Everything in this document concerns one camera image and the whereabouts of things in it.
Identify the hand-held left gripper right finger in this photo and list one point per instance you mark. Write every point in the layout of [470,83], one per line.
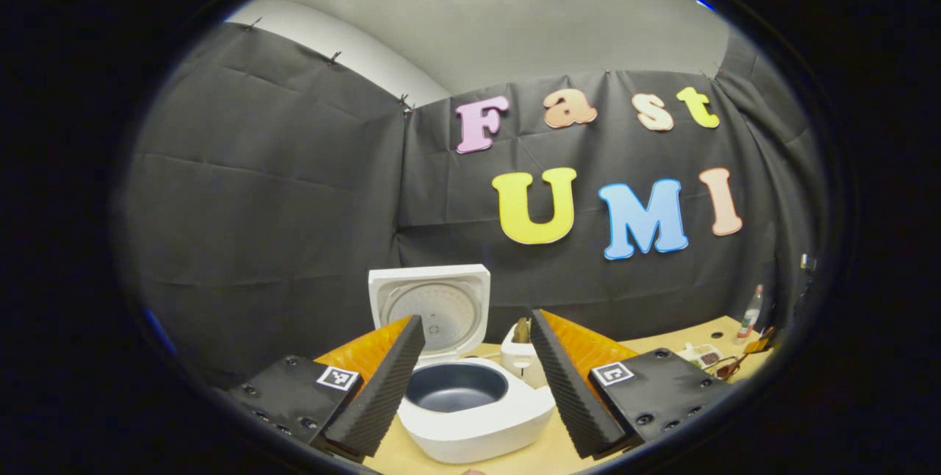
[570,394]

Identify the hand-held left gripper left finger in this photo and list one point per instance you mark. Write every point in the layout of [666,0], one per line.
[382,398]

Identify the white rice cooker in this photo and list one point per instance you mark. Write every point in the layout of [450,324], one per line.
[470,431]

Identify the brown wooden spoon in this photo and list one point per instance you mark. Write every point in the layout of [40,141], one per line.
[757,345]

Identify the white toaster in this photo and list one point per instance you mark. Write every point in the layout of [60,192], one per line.
[518,361]

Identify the brown toast slice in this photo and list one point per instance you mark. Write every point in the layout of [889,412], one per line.
[522,331]

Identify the clear bottle red label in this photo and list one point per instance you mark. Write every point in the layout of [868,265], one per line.
[750,317]

